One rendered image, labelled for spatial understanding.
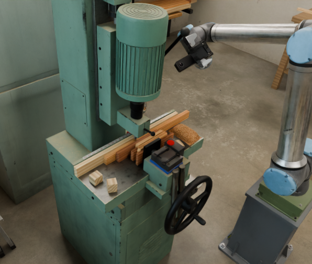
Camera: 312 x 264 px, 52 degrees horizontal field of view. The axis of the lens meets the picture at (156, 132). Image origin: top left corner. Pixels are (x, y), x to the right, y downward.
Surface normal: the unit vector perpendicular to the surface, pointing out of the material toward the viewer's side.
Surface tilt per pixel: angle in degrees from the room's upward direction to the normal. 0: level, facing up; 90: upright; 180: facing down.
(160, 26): 90
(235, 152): 0
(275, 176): 95
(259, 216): 90
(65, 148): 0
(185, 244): 0
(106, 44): 90
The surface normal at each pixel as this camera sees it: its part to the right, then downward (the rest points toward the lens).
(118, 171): 0.08, -0.78
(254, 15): -0.69, 0.40
